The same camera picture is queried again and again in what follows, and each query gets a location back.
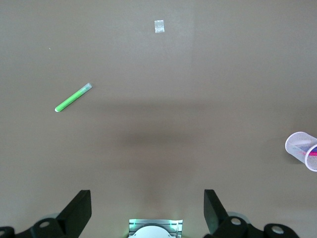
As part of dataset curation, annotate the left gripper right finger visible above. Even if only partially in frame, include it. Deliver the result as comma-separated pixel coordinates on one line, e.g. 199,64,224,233
204,189,302,238

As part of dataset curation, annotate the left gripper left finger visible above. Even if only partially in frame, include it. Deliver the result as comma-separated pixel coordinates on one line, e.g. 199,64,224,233
0,189,93,238

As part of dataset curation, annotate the pink pen holder cup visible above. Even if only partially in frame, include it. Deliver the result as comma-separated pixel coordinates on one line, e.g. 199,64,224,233
284,131,317,173

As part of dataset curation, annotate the green marker pen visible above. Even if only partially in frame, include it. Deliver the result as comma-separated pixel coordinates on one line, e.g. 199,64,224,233
54,82,93,113

